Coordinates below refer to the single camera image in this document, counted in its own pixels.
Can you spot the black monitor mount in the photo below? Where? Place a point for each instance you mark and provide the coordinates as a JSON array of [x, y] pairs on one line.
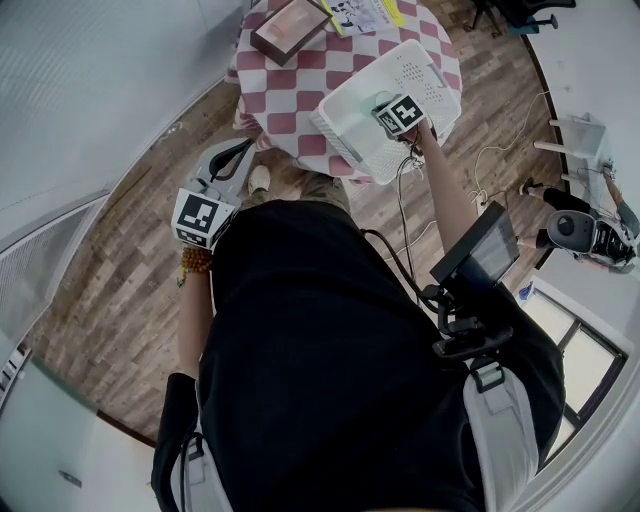
[[465, 330]]

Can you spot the white side table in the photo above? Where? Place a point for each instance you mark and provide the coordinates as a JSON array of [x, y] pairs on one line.
[[585, 135]]

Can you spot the person's right forearm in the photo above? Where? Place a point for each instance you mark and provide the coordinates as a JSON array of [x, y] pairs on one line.
[[442, 190]]

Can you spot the black office chair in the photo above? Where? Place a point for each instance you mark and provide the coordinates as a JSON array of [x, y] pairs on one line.
[[525, 7]]

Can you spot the black framed window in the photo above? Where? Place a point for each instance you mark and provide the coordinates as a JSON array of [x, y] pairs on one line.
[[580, 360]]

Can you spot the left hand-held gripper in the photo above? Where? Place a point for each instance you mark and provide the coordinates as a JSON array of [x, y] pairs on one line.
[[202, 217]]

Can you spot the person in dark shirt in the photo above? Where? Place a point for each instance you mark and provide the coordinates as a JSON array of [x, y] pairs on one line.
[[325, 350]]

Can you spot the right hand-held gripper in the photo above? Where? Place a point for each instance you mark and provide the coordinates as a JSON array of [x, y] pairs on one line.
[[402, 117]]

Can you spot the brown wooden box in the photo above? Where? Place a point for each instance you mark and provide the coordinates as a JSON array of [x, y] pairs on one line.
[[290, 30]]

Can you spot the person's left forearm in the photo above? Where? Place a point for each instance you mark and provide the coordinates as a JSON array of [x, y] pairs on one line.
[[195, 325]]

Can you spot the red white checkered tablecloth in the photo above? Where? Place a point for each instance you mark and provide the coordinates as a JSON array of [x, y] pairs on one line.
[[290, 100]]

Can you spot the white venetian blinds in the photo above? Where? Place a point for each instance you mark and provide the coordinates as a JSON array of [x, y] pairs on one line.
[[30, 265]]

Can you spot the person's camouflage trousers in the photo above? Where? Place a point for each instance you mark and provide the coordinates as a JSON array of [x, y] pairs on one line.
[[320, 187]]

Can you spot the white plastic basket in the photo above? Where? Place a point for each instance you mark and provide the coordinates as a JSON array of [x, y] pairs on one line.
[[350, 145]]

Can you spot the black chest-mounted monitor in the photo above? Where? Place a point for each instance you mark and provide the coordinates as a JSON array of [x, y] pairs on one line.
[[490, 250]]

